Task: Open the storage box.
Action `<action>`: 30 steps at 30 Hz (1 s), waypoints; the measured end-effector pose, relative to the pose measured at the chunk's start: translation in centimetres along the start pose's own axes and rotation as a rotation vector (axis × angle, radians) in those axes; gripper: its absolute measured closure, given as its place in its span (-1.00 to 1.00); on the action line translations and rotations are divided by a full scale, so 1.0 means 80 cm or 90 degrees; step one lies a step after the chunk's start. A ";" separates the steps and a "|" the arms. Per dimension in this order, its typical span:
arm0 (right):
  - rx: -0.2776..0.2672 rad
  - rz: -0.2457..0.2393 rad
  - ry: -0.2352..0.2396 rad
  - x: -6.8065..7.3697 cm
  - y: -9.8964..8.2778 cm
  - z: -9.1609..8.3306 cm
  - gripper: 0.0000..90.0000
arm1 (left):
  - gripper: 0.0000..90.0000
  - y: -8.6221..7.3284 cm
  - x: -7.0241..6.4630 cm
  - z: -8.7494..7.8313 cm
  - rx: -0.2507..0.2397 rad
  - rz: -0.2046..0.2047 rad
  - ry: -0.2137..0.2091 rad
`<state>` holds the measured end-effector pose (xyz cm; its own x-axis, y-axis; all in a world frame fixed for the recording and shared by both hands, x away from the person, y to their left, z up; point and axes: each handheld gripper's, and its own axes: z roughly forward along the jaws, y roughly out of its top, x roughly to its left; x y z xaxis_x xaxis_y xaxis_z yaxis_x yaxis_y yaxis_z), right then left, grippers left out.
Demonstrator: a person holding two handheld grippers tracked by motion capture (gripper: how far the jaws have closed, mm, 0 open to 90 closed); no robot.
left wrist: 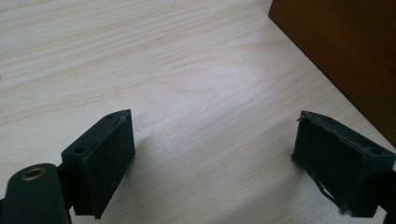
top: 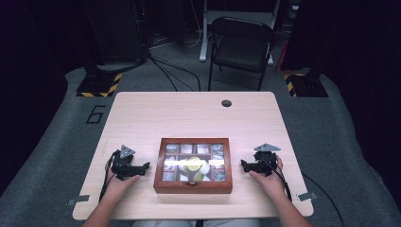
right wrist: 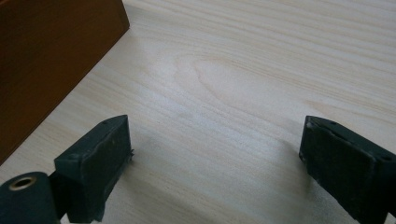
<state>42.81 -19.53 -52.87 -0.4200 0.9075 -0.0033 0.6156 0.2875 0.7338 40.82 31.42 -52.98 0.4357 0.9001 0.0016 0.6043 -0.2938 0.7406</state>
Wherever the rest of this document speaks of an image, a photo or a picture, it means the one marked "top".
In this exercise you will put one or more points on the person's right hand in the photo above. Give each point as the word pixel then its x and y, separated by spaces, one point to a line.
pixel 272 186

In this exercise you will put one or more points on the striped black stand base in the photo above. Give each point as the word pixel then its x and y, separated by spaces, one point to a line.
pixel 97 85
pixel 307 86

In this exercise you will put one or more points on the person's left hand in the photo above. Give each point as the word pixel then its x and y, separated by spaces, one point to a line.
pixel 115 187

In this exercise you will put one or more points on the plain white capsule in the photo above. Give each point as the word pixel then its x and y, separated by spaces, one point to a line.
pixel 183 177

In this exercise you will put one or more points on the black table grommet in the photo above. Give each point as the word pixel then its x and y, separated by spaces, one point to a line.
pixel 226 103

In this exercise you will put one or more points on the gold-lid white coffee capsule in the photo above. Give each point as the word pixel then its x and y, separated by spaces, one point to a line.
pixel 194 164
pixel 198 176

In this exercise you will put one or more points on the red object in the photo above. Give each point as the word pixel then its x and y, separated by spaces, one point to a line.
pixel 281 56

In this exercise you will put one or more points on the set of silver foil packets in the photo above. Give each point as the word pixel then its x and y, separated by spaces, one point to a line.
pixel 217 148

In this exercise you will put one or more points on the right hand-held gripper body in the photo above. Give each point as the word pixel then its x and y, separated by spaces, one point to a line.
pixel 265 164

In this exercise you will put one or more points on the black folding chair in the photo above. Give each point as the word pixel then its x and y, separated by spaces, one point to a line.
pixel 241 52

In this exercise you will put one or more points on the grey tape strip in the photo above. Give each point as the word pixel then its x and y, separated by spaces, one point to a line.
pixel 306 196
pixel 78 199

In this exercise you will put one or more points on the dark equipment cabinet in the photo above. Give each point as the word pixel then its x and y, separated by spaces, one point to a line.
pixel 116 31

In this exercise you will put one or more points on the wooden box with glass lid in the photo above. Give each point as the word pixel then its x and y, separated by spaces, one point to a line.
pixel 193 187

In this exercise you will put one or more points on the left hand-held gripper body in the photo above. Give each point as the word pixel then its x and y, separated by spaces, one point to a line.
pixel 121 165

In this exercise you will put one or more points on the white desk frame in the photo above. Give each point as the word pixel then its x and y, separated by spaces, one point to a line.
pixel 203 38

